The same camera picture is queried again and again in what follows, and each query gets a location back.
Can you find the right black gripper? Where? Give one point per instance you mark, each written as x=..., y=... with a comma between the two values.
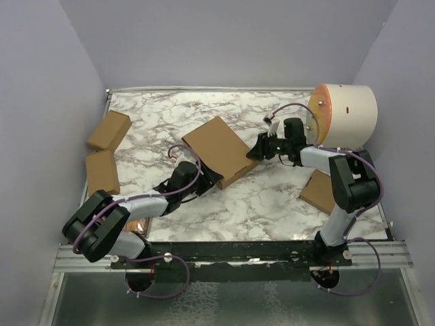
x=262, y=148

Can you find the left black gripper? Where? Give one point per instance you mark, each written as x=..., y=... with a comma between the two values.
x=208, y=178

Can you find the cardboard box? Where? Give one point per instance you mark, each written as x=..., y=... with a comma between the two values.
x=102, y=173
x=221, y=150
x=318, y=192
x=109, y=133

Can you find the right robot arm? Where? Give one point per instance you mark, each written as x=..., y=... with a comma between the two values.
x=354, y=180

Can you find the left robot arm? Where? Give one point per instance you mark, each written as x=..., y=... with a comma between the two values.
x=96, y=229

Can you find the white cylinder container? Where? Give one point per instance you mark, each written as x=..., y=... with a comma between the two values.
x=347, y=115

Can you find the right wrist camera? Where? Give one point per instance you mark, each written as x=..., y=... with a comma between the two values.
x=273, y=123

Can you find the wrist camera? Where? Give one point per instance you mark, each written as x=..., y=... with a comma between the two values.
x=273, y=123
x=177, y=158

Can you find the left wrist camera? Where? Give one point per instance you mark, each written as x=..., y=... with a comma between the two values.
x=177, y=158

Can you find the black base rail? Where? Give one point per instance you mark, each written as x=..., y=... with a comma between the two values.
x=235, y=261

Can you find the aluminium frame profile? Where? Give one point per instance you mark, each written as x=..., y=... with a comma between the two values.
x=67, y=261

